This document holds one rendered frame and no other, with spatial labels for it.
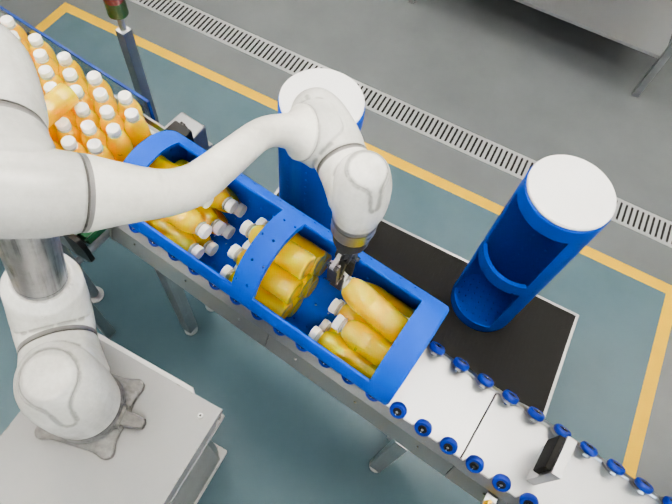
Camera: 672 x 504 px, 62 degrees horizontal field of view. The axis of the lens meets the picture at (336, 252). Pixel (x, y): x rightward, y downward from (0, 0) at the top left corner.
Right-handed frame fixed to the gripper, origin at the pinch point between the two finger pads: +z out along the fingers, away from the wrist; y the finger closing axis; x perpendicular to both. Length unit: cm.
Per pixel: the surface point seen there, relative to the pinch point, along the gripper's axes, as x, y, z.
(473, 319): -38, 64, 108
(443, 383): -34.5, 3.4, 31.6
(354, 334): -9.4, -7.1, 10.0
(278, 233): 18.4, -0.1, 1.3
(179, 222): 43.9, -8.5, 11.4
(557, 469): -64, -4, 16
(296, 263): 11.6, -1.9, 6.1
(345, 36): 112, 189, 126
